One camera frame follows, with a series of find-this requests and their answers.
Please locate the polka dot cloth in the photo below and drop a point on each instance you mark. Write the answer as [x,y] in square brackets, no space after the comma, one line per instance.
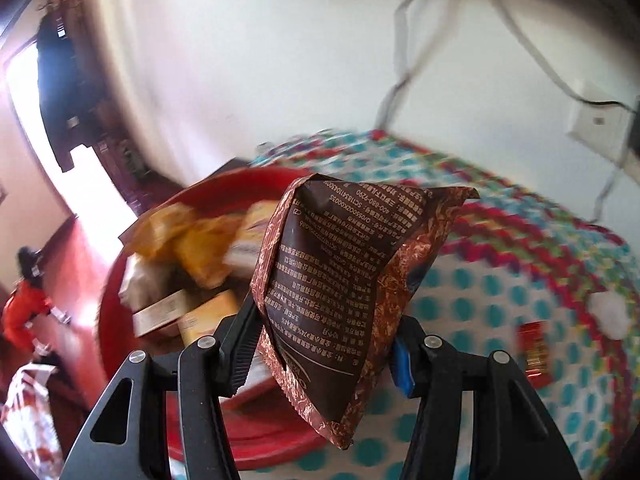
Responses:
[500,285]

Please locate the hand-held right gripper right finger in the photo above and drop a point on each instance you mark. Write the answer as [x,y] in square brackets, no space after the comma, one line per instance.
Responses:
[402,365]

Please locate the small beige cardboard box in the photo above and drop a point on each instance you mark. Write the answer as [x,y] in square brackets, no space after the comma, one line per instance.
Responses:
[165,312]

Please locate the yellow snack packet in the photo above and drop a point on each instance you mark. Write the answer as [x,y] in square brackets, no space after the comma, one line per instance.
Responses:
[207,250]
[157,232]

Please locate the brown snack packet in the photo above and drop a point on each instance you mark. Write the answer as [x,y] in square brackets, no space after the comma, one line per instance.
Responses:
[330,285]

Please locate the carved wooden cabinet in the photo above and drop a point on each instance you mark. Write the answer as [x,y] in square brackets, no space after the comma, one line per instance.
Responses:
[140,190]

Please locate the white crumpled packet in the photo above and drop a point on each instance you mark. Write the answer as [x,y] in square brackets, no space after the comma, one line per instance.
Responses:
[140,282]

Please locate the red candy wrapper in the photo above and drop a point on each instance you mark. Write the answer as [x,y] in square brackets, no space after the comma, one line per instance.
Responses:
[532,355]

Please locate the black hanging garment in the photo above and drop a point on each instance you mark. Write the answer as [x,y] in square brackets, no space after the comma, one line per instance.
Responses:
[65,110]

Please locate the yellow cartoon medicine box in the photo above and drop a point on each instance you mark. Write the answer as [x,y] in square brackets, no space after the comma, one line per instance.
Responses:
[250,240]

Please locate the white orange striped bag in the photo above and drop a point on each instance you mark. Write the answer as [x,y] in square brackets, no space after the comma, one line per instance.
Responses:
[25,410]

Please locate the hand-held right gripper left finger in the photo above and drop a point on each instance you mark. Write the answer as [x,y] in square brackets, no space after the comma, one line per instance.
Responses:
[242,355]

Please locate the black power adapter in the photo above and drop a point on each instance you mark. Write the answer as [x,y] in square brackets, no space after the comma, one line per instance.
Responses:
[636,130]

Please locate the white wall socket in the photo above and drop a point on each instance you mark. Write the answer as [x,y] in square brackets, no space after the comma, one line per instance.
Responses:
[595,122]

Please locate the white crumpled tissue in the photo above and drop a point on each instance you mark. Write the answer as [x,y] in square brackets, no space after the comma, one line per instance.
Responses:
[607,315]

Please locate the red round tray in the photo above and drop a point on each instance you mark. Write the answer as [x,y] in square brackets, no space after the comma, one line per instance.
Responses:
[270,425]

